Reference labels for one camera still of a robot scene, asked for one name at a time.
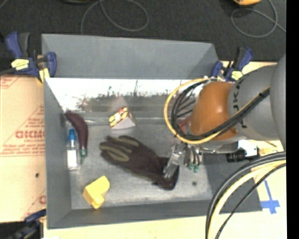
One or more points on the clear plastic bottle, blue cap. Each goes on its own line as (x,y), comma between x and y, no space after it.
(72,153)

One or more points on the black cylinder on white bracket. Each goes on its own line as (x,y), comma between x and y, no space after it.
(244,152)

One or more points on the yellow plastic block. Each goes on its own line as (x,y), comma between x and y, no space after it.
(97,189)

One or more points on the dark brown glove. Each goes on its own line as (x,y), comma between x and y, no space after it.
(139,155)

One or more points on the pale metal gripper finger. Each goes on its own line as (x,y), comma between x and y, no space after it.
(173,169)
(167,167)

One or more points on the grey metal bin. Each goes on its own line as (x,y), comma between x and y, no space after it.
(139,58)

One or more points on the brown cardboard board, red print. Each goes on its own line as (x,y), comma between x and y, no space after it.
(17,133)

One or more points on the toy sandwich wedge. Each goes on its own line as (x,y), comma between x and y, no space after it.
(120,119)

